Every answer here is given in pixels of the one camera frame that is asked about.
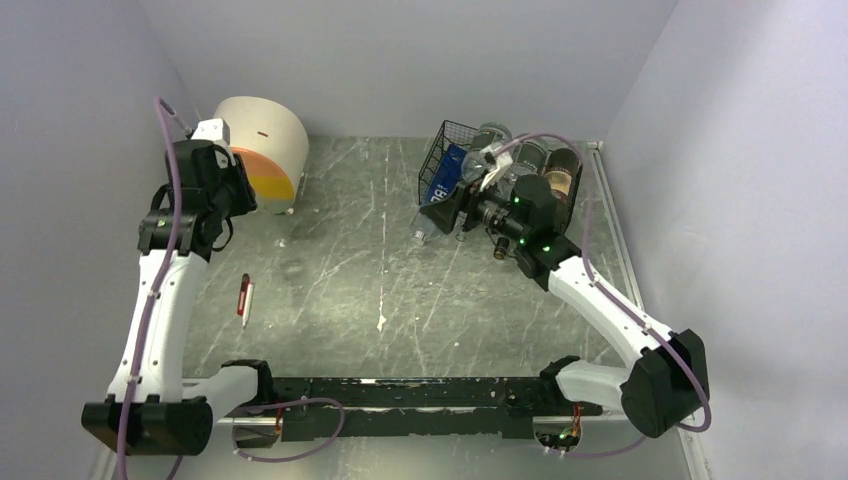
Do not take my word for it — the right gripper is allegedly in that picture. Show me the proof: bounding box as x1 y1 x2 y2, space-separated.
418 169 527 245

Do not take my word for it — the blue square bottle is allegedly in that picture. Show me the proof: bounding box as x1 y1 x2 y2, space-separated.
410 143 466 246

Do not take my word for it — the clear bottle white cap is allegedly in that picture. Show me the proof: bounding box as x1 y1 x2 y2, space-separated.
461 122 512 184

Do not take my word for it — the clear bottle silver cap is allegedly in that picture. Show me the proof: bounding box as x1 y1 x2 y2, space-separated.
500 138 549 197

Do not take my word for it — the dark bottle black neck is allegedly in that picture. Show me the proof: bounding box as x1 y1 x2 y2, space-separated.
543 147 582 211

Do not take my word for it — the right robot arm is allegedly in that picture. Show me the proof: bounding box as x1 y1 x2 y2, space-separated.
419 175 712 438

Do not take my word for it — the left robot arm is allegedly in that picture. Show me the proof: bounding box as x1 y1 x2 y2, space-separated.
81 140 277 456

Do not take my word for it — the cream and orange cylinder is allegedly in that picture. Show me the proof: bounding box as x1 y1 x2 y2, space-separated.
214 96 310 215

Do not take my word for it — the red and white pen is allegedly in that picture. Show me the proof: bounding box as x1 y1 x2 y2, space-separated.
237 273 255 330

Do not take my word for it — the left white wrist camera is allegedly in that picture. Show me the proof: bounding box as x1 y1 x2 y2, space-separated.
190 118 231 148

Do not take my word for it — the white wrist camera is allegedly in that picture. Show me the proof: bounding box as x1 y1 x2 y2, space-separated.
478 146 513 193
190 118 231 148

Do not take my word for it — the black wire wine rack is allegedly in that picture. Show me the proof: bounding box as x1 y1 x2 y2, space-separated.
411 120 584 243

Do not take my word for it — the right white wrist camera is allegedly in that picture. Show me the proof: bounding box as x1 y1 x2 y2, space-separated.
478 146 513 193

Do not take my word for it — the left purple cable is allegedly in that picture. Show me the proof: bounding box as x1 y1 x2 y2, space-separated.
115 96 197 480

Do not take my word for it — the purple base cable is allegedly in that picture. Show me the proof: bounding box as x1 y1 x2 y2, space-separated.
231 397 347 464

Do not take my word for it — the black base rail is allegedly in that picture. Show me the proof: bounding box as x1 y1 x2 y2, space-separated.
208 376 604 446

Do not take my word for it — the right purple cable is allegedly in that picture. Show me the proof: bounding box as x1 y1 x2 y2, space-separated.
490 132 713 460

